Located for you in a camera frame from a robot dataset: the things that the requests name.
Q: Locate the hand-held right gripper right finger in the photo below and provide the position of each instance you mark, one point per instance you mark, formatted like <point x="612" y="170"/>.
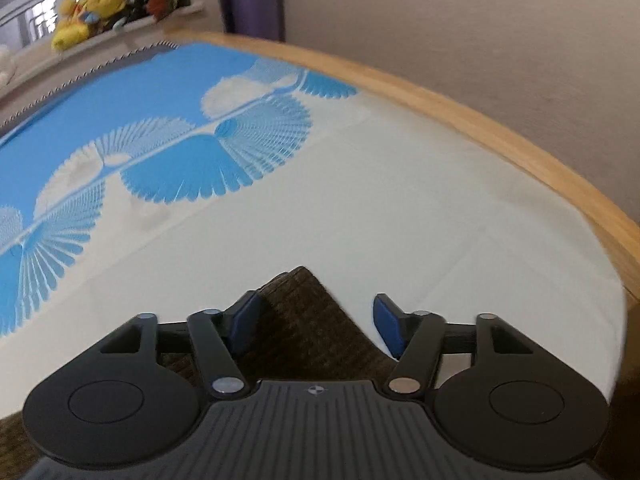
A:
<point x="390" y="325"/>

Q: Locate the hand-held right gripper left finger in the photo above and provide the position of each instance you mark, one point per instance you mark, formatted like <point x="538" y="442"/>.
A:
<point x="247" y="322"/>

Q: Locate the blue and white bed sheet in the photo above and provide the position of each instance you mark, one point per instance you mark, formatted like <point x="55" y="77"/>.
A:
<point x="350" y="185"/>

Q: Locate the purple yoga mat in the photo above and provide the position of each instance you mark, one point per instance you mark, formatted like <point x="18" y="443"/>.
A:
<point x="255" y="7"/>

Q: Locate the striped plush toy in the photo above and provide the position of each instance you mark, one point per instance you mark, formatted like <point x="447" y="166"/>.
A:
<point x="135" y="2"/>

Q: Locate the yellow plush toy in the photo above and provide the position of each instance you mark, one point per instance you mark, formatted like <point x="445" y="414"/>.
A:
<point x="87" y="15"/>

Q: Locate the window with railing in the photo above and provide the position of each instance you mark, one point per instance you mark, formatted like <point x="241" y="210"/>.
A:
<point x="35" y="0"/>

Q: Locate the wooden bed frame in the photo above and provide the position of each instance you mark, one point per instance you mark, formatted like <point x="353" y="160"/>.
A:
<point x="450" y="100"/>

